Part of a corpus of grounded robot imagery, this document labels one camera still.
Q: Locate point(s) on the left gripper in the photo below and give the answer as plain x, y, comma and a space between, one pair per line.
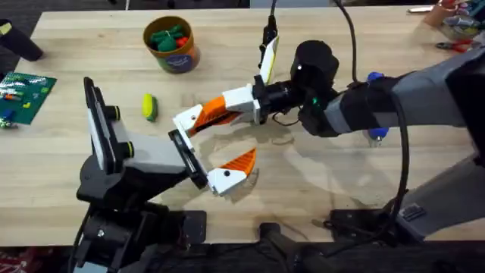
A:
155, 153

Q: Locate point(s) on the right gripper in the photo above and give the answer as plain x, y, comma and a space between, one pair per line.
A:
310, 83

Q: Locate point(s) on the orange ribbed wedge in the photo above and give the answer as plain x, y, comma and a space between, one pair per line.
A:
197, 128

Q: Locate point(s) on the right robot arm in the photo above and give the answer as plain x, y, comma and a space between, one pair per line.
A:
428, 91

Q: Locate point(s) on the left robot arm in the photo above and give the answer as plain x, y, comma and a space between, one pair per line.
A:
113, 235

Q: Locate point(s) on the yellow green vegetable toy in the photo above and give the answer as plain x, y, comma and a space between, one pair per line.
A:
150, 107

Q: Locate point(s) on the right wrist upright plate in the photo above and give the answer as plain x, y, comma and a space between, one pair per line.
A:
270, 60

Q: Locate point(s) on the wrist upright plate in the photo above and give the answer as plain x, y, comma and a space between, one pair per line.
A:
270, 60
99, 125

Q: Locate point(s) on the brown tub with toys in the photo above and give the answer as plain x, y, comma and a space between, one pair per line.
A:
171, 44

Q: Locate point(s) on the left wrist upright plate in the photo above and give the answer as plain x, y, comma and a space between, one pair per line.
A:
99, 125

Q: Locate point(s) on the green board with blocks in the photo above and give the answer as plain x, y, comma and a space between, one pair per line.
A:
23, 98

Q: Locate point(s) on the black padded object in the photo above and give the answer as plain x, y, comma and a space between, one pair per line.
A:
19, 42

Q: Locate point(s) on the heap of colourful items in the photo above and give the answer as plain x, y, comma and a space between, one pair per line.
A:
456, 19

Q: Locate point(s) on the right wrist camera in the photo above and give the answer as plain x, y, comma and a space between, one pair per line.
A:
270, 32

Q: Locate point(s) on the black rail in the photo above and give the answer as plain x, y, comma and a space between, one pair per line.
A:
265, 258

